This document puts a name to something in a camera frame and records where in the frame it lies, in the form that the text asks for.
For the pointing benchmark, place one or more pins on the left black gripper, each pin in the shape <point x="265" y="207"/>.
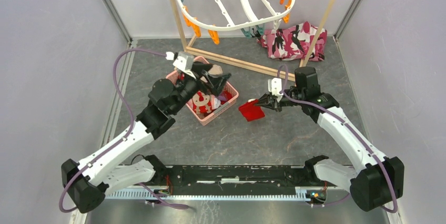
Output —
<point x="215" y="84"/>

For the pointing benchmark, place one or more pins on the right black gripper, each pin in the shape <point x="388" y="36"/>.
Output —
<point x="267" y="100"/>

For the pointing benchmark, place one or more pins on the plain red sock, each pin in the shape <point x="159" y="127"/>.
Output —
<point x="250" y="111"/>

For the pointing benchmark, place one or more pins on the white round clip hanger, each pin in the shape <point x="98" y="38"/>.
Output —
<point x="252" y="18"/>

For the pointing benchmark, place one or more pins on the red sock with white pompom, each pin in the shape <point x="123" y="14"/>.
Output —
<point x="251" y="101"/>

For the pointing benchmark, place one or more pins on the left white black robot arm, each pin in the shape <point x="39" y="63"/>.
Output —
<point x="87" y="182"/>

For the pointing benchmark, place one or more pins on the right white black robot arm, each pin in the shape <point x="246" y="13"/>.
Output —
<point x="374" y="179"/>

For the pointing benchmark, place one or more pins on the beige sock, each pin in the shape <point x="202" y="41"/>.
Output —
<point x="216" y="70"/>

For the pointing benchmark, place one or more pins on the red white patterned Christmas sock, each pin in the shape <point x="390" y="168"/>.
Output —
<point x="204" y="104"/>

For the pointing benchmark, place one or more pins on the pink perforated plastic basket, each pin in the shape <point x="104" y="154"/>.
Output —
<point x="227" y="98"/>

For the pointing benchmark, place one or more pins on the pink camouflage cloth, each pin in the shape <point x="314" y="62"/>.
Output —
<point x="288" y="44"/>

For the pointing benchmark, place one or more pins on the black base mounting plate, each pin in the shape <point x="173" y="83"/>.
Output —
<point x="234" y="180"/>

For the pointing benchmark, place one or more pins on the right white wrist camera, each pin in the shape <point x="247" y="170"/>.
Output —
<point x="275" y="87"/>

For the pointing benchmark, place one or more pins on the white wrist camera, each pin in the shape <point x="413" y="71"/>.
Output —
<point x="275" y="87"/>
<point x="184" y="62"/>

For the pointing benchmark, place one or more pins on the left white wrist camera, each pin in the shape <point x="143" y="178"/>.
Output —
<point x="184" y="62"/>

